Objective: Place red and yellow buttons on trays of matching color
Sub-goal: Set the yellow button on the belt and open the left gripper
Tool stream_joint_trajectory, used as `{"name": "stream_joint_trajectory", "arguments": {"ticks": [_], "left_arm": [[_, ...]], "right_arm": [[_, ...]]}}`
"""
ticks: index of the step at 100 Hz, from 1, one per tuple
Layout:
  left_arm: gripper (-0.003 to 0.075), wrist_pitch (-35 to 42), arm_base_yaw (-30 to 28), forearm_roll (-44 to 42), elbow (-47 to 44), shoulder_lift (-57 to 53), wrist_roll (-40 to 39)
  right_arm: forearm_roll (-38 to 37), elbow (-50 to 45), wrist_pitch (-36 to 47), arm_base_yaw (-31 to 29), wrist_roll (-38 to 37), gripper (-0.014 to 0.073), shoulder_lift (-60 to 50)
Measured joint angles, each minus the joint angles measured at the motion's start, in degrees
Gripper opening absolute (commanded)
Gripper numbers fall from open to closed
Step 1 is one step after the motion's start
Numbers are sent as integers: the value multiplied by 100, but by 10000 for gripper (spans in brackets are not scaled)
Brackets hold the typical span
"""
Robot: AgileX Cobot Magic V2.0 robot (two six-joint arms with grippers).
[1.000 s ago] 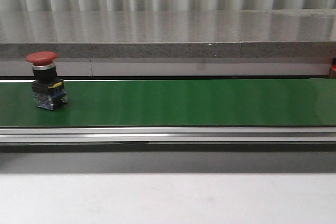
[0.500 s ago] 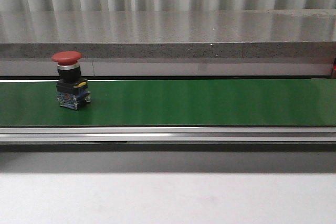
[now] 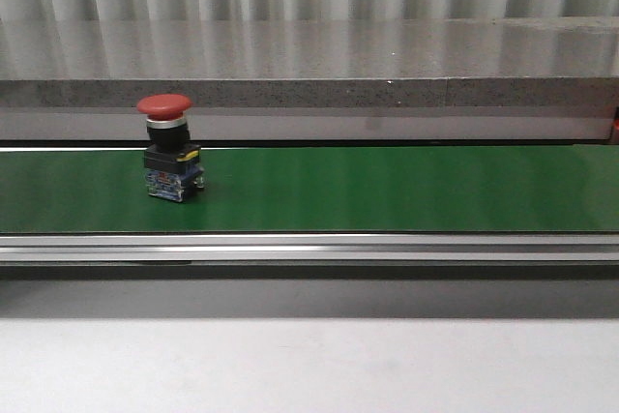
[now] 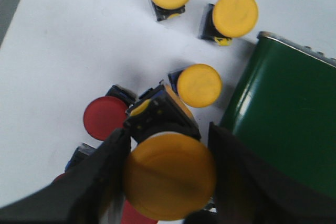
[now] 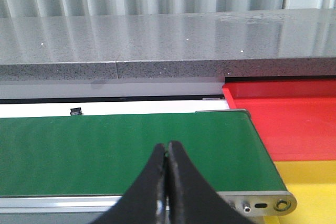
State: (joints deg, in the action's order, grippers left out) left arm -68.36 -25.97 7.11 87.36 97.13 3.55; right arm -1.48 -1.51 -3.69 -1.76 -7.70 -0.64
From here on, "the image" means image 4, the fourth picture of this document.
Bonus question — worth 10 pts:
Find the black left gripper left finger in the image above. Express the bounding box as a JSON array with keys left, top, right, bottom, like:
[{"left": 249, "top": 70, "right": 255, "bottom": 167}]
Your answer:
[{"left": 1, "top": 129, "right": 131, "bottom": 223}]

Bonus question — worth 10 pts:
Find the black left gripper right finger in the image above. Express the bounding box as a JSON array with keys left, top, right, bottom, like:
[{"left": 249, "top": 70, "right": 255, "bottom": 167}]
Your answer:
[{"left": 208, "top": 122, "right": 335, "bottom": 223}]

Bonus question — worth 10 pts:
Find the red mushroom push button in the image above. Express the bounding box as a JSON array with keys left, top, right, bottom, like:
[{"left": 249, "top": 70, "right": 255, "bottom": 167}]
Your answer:
[
  {"left": 53, "top": 143, "right": 158, "bottom": 224},
  {"left": 83, "top": 84, "right": 137, "bottom": 141}
]

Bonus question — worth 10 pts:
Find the green conveyor belt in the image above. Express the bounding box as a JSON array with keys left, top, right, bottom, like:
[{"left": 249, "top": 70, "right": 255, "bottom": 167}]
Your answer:
[{"left": 220, "top": 38, "right": 335, "bottom": 198}]

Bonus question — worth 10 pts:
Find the aluminium conveyor frame rail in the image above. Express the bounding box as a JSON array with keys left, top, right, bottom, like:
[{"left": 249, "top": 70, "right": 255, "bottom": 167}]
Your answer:
[{"left": 257, "top": 31, "right": 335, "bottom": 68}]

